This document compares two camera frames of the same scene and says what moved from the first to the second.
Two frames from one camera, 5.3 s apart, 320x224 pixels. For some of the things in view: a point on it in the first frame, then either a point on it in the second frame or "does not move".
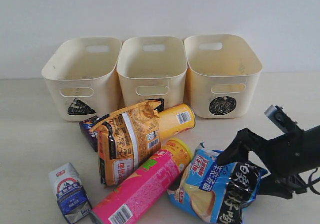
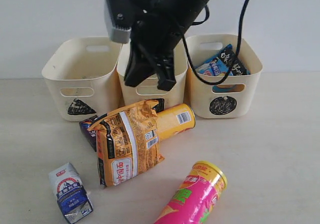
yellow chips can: (172, 119) does not move
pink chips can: (127, 197) → (195, 200)
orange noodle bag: (126, 140) does not move
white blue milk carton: (72, 196) does not move
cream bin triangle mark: (82, 74) does not move
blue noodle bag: (217, 193) → (220, 64)
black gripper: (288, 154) → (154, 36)
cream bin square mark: (154, 69) does not move
